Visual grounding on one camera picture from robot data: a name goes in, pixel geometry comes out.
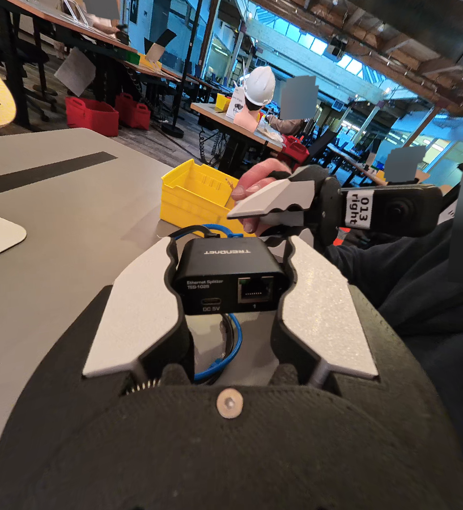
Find grey hanging paper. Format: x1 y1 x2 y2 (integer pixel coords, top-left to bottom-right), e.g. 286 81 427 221
54 48 96 97

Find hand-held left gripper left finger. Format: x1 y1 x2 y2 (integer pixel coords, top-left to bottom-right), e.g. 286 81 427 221
82 237 195 384

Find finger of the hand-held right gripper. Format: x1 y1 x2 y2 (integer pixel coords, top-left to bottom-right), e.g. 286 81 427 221
261 210 305 228
227 179 312 220

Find black floor pole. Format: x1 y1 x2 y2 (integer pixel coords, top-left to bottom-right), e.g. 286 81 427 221
162 0 204 138

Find black ethernet cable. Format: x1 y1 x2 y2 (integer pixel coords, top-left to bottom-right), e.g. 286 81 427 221
173 224 236 383

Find person's right hand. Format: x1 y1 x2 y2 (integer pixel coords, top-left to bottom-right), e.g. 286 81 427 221
231 158 294 234

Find blue ethernet cable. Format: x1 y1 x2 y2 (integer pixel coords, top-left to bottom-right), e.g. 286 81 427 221
193 223 243 382

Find pink mannequin head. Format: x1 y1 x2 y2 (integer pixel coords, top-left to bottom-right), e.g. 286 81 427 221
233 97 262 130

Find black ethernet splitter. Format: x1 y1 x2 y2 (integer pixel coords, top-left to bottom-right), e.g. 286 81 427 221
172 238 288 316

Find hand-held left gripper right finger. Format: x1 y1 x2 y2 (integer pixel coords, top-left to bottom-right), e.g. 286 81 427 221
269 235 379 385

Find white product box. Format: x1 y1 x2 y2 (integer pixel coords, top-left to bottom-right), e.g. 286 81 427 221
227 86 248 119

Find yellow divided storage bin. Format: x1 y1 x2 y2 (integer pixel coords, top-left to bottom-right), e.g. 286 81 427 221
160 159 256 236

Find person's right forearm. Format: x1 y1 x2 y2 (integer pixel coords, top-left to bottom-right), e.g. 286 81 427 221
323 217 459 315

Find white hard hat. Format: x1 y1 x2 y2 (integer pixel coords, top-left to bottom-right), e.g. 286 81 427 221
243 66 276 106

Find black coiled cable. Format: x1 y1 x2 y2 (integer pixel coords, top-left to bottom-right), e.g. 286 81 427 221
197 127 226 165

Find red storage bin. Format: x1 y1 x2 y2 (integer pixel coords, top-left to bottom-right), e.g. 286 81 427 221
115 93 151 130
65 97 119 137
283 135 309 164

